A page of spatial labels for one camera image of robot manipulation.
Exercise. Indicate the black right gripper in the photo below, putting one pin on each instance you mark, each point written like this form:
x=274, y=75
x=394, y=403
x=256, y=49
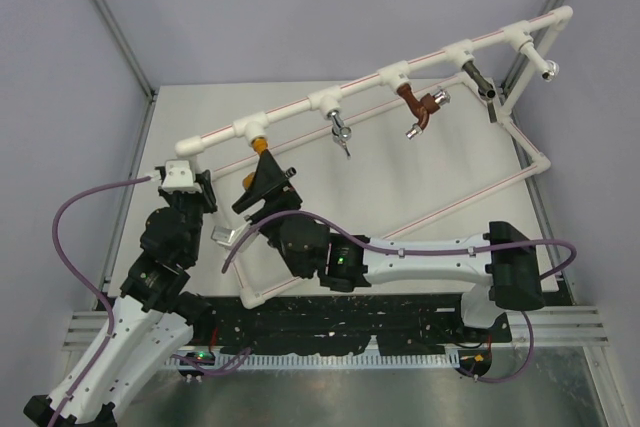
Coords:
x=269, y=175

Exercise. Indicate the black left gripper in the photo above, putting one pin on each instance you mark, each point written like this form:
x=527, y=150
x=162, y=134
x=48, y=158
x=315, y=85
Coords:
x=206, y=194

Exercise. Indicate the yellow water faucet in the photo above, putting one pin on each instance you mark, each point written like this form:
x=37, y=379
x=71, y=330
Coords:
x=259, y=145

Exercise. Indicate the white PVC pipe frame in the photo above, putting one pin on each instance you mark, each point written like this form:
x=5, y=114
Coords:
x=454, y=179

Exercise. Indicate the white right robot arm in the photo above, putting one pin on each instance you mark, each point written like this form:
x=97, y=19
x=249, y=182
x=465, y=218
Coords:
x=500, y=264

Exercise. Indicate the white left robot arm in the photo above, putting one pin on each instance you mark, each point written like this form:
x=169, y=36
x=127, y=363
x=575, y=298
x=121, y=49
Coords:
x=150, y=320

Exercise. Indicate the brown water faucet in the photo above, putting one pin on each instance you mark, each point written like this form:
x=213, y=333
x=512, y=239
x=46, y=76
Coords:
x=423, y=108

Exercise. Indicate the chrome lever faucet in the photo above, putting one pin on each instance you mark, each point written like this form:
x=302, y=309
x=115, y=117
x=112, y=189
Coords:
x=340, y=132

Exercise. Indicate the dark grey lever faucet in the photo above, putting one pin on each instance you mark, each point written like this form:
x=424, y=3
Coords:
x=485, y=88

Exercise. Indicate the white chrome-tipped faucet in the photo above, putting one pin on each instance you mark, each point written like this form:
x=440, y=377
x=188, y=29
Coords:
x=547, y=69

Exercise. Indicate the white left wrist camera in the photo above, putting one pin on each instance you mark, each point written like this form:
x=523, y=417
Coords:
x=174, y=176

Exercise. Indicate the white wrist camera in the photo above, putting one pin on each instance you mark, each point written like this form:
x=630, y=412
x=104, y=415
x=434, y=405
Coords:
x=174, y=176
x=226, y=237

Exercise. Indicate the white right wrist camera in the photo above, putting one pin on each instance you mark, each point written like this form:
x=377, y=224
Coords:
x=226, y=237

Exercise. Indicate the aluminium frame post left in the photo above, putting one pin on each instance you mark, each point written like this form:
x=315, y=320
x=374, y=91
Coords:
x=113, y=28

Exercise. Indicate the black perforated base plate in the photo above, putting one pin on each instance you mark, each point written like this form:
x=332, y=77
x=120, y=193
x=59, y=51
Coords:
x=342, y=325

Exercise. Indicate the white slotted cable duct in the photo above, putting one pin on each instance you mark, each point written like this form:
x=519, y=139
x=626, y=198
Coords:
x=369, y=360

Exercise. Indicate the aluminium front rail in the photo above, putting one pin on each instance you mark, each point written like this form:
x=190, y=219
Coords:
x=556, y=326

